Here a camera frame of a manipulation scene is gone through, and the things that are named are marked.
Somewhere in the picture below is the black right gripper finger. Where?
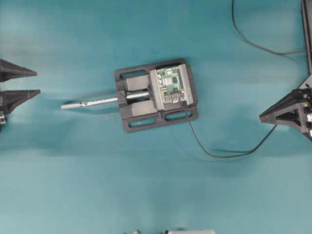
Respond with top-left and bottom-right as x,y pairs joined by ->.
259,89 -> 312,139

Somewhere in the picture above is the black USB cable with plug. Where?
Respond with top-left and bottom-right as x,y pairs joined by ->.
180,94 -> 278,158

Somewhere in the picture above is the green PCB board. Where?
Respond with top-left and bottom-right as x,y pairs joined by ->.
156,66 -> 186,104

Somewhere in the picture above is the black cable top right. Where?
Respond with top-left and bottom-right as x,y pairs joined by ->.
231,0 -> 307,55

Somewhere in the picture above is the black frame rail right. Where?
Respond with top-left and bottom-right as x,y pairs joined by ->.
301,0 -> 312,75

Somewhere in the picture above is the black bench vise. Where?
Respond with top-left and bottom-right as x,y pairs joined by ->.
61,58 -> 198,133

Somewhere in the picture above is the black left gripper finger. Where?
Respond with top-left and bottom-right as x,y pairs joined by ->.
0,59 -> 38,82
0,90 -> 40,116

